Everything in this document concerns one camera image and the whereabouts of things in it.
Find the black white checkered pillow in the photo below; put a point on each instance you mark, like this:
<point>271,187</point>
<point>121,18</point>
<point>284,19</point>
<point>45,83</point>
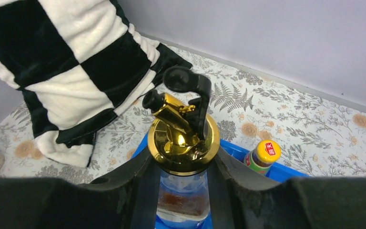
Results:
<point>79,65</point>

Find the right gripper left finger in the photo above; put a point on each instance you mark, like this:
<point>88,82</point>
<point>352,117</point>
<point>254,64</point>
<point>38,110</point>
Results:
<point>125,198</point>

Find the yellow-cap sauce bottle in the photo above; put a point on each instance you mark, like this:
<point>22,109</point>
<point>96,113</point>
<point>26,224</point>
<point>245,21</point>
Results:
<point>263,156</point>

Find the blue plastic divided bin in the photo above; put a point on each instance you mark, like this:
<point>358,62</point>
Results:
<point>274,171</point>

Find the clear gold-cap bottle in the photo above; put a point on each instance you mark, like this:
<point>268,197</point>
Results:
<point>183,139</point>

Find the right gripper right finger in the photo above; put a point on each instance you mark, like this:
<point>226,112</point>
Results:
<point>240,198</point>

